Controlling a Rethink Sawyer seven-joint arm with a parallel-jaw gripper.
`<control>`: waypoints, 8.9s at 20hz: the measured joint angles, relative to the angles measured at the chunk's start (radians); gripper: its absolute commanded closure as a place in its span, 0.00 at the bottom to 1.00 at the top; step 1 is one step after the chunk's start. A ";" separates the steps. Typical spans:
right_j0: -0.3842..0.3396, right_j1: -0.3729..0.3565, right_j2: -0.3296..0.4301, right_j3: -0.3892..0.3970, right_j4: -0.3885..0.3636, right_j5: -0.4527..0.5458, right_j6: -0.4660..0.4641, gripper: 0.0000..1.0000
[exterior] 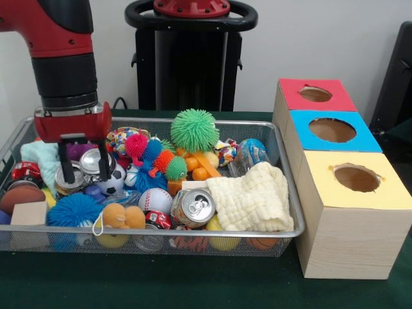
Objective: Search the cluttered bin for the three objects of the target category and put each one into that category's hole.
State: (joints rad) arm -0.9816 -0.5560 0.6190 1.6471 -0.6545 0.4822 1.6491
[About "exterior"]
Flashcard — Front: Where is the orange plush toy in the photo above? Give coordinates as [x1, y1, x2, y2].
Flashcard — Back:
[102, 203, 146, 230]

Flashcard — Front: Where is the black upright panel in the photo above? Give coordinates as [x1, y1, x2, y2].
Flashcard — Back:
[370, 21, 412, 129]

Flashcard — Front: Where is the blue spiky ball with eyes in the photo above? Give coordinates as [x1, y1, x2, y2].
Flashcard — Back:
[46, 192, 104, 228]

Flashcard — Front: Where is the crushed clear plastic bottle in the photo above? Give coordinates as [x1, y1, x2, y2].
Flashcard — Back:
[106, 190, 142, 207]

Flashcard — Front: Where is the brown toy football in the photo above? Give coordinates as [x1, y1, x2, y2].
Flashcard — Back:
[0, 186, 46, 215]

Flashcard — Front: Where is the wooden box with three holes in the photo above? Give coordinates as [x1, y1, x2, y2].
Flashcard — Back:
[272, 78, 412, 279]

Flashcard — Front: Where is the purple spiky rubber ball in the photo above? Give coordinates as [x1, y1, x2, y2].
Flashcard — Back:
[66, 143, 97, 161]

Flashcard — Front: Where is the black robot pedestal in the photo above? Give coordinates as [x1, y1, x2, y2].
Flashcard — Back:
[124, 0, 258, 112]

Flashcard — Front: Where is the white baseball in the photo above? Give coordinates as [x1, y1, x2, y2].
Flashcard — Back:
[138, 187, 174, 216]

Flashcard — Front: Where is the green spiky rubber ball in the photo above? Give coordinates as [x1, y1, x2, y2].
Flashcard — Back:
[170, 108, 220, 153]

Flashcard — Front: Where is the mint knitted cloth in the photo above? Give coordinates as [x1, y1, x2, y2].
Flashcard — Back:
[19, 141, 62, 194]

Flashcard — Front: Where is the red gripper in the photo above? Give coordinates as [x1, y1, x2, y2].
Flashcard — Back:
[33, 102, 113, 184]

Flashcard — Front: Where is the plain wooden block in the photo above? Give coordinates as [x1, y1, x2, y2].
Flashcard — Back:
[10, 201, 48, 226]

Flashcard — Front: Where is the shallow wire mesh bin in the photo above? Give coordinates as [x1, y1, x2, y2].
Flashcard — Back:
[0, 115, 306, 258]

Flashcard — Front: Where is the side table with green cloth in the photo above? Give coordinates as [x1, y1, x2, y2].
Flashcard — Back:
[384, 119, 412, 152]

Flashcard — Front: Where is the opened silver drink can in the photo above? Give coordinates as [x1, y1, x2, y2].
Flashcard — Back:
[170, 188, 216, 229]

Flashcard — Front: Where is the cream waffle cloth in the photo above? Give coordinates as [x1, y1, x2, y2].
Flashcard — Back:
[205, 161, 295, 232]

